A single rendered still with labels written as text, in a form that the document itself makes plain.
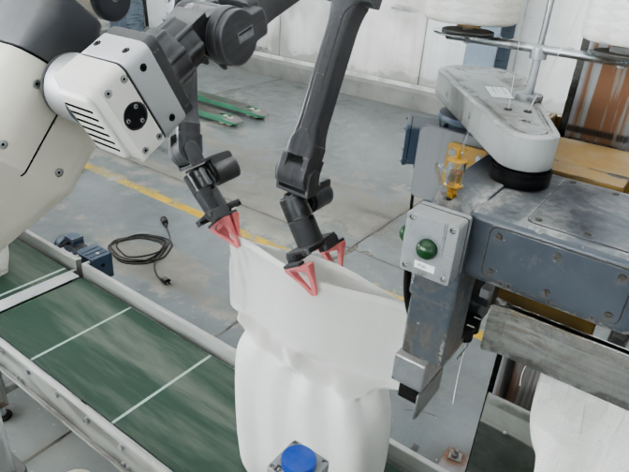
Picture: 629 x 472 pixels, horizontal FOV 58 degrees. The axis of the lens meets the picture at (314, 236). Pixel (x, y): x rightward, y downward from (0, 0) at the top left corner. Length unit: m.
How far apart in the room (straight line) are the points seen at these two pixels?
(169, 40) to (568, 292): 0.60
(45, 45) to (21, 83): 0.06
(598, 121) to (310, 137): 0.55
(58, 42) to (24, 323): 1.53
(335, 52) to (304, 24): 6.27
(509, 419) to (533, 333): 0.44
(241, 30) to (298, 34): 6.61
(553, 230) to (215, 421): 1.23
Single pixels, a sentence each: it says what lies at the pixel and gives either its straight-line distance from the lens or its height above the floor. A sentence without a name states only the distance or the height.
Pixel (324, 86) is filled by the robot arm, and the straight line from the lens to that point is 1.10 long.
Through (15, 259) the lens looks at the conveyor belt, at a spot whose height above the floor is 0.38.
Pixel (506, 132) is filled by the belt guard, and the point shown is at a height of 1.41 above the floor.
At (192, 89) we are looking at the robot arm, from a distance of 1.36.
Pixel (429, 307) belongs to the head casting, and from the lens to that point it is 0.87.
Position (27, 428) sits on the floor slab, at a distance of 2.41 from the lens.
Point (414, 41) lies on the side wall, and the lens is 6.59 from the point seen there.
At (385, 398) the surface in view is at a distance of 1.27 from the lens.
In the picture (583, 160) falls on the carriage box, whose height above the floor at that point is 1.33.
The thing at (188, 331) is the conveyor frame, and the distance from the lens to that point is 2.06.
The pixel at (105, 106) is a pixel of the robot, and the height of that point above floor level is 1.45.
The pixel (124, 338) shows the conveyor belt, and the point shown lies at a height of 0.38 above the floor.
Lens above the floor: 1.64
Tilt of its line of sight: 28 degrees down
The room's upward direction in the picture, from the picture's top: 4 degrees clockwise
